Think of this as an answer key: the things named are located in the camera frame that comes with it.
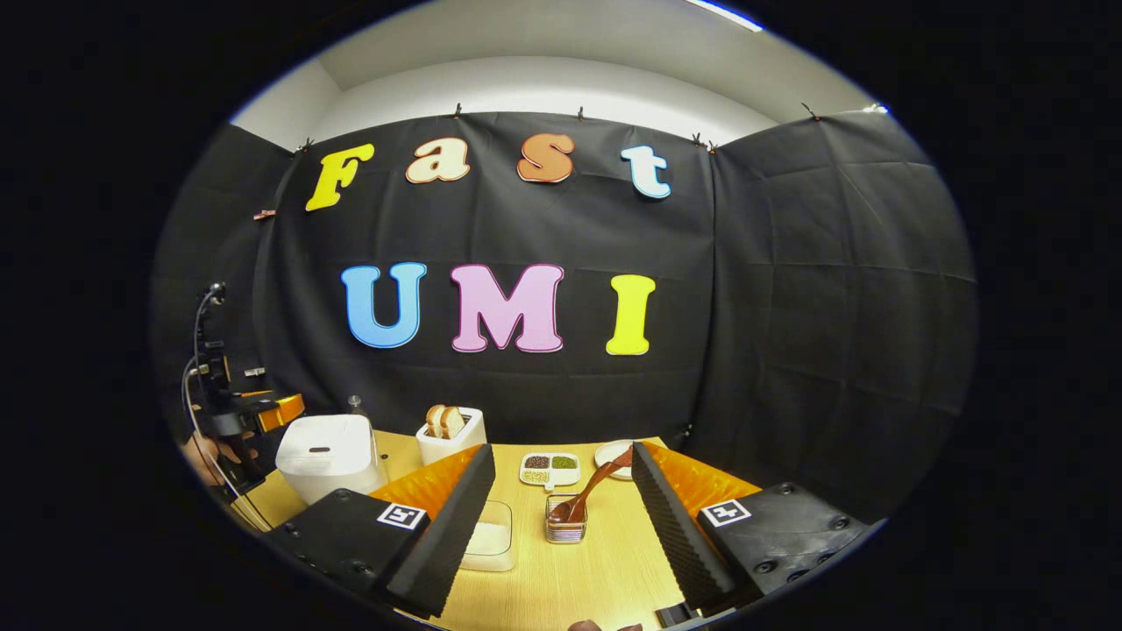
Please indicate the white rice cooker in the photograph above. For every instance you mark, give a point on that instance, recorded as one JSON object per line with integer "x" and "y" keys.
{"x": 333, "y": 473}

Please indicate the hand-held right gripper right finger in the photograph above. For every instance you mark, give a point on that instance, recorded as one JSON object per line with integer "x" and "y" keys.
{"x": 679, "y": 539}

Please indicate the white toaster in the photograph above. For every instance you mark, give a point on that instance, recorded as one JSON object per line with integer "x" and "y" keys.
{"x": 451, "y": 451}

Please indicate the white round plate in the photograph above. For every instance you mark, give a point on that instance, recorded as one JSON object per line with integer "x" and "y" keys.
{"x": 607, "y": 456}

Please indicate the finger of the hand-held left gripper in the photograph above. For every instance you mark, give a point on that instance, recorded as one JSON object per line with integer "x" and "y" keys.
{"x": 285, "y": 412}

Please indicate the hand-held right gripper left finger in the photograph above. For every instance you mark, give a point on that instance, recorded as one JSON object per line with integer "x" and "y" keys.
{"x": 443, "y": 535}

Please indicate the white divided bean dish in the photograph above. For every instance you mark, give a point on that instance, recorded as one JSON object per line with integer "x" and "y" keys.
{"x": 565, "y": 478}

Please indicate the long ceiling light strip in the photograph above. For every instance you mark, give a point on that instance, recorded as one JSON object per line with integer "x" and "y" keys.
{"x": 727, "y": 13}

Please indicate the brown wooden spoon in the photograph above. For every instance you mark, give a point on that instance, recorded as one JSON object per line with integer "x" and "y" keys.
{"x": 596, "y": 480}

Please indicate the black backdrop cloth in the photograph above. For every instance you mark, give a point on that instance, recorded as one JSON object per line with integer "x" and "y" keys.
{"x": 526, "y": 237}

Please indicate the small glass bottle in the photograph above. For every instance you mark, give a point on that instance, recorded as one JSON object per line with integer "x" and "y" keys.
{"x": 356, "y": 405}

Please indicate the clear chopstick holder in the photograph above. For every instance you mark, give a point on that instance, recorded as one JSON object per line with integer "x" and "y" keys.
{"x": 565, "y": 533}

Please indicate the toast bread slice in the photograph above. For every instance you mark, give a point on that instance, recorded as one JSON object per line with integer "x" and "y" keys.
{"x": 452, "y": 422}
{"x": 433, "y": 421}

